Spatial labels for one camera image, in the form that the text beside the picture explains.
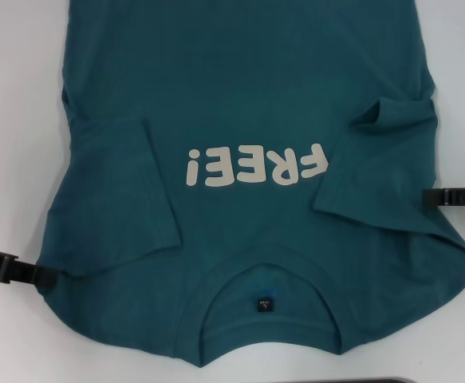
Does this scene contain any teal T-shirt with FREE print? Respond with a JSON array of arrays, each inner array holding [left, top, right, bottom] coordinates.
[[36, 0, 465, 357]]

